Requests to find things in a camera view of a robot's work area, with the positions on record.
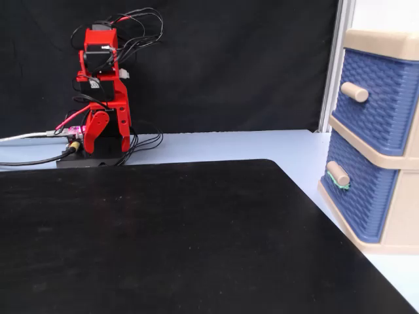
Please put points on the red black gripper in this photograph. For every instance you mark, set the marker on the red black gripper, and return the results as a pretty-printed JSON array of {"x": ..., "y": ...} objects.
[{"x": 98, "y": 88}]

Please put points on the beige plastic drawer cabinet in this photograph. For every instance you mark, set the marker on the beige plastic drawer cabinet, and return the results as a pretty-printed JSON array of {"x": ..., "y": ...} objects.
[{"x": 376, "y": 37}]

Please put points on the controller circuit board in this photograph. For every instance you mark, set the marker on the controller circuit board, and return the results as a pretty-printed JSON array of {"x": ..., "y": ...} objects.
[{"x": 77, "y": 131}]

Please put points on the yellow power connector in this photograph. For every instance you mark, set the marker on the yellow power connector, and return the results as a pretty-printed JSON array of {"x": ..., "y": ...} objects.
[{"x": 75, "y": 146}]

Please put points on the black rectangular mat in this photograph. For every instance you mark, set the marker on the black rectangular mat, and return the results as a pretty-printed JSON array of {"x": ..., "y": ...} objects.
[{"x": 163, "y": 245}]

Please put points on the black backdrop cloth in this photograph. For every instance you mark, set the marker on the black backdrop cloth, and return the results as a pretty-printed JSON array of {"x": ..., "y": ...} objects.
[{"x": 229, "y": 65}]

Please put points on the green rubber band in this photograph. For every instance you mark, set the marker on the green rubber band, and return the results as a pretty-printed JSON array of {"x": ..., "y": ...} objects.
[{"x": 332, "y": 177}]

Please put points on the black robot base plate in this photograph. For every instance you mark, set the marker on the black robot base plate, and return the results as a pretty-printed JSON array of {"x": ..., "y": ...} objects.
[{"x": 82, "y": 162}]

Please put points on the aluminium frame profile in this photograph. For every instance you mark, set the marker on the aluminium frame profile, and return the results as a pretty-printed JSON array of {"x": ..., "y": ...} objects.
[{"x": 340, "y": 49}]

